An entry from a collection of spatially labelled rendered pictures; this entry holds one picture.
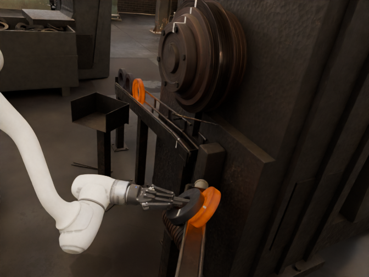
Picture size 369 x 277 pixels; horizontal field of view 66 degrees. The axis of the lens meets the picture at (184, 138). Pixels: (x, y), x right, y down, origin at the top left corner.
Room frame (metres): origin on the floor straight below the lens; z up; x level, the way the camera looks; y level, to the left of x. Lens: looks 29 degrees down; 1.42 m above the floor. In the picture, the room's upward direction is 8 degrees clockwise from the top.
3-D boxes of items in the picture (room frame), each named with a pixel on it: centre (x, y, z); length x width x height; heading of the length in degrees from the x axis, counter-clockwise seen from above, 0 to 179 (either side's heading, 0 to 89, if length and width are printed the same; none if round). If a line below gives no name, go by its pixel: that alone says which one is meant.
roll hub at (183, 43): (1.21, 0.09, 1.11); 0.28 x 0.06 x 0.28; 31
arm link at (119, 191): (0.82, 0.20, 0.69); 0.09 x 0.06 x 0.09; 176
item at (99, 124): (1.53, 0.52, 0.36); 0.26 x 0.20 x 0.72; 66
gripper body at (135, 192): (0.81, 0.13, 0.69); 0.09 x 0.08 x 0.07; 86
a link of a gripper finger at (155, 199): (0.80, 0.06, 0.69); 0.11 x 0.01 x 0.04; 84
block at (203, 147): (1.06, -0.13, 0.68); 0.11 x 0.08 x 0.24; 121
